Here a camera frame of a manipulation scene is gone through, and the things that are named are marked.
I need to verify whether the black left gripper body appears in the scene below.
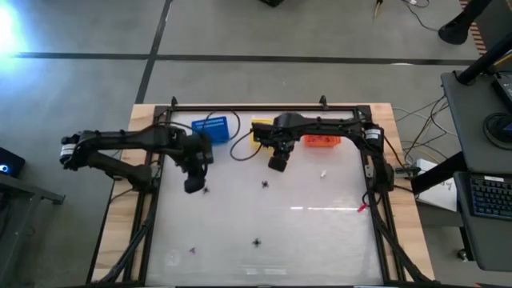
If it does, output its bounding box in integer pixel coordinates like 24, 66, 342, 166
182, 154, 211, 179

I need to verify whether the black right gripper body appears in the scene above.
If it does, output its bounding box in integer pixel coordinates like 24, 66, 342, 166
268, 139, 295, 159

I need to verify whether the blue plastic basket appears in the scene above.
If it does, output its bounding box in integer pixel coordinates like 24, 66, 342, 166
190, 115, 230, 145

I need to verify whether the orange plastic basket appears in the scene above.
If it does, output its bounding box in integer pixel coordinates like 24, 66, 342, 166
302, 134, 342, 148

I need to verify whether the black desk support strut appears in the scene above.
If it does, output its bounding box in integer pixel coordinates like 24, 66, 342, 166
410, 151, 468, 195

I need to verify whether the white paper sheet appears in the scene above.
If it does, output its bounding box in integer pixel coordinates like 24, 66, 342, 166
414, 175, 458, 213

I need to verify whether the dark side table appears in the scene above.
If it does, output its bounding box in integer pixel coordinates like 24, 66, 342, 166
0, 174, 66, 285

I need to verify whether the black device blue light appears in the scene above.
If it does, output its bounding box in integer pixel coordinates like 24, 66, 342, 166
0, 146, 26, 179

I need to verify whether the dark grey desk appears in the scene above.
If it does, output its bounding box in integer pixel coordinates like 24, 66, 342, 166
439, 70, 512, 273

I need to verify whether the black stand foot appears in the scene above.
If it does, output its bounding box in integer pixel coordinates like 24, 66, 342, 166
437, 0, 492, 46

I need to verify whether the black backlit keyboard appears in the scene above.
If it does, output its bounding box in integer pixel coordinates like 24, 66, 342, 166
468, 175, 512, 221

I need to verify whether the round black monitor base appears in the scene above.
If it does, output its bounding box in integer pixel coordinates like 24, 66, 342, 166
482, 111, 512, 151

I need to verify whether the thick black pole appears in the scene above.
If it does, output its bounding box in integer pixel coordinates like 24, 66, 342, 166
455, 30, 512, 86

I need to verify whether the black laptop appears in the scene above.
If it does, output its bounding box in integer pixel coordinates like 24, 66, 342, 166
490, 71, 512, 113

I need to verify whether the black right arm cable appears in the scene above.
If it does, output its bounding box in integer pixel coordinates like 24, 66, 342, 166
230, 130, 265, 162

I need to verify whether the black metal table frame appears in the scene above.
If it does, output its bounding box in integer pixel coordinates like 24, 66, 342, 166
86, 102, 433, 287

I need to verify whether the loose cable bundle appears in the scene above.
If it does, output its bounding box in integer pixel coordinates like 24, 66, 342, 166
390, 94, 459, 165

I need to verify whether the thin floor cable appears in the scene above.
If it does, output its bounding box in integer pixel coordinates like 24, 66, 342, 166
399, 0, 439, 33

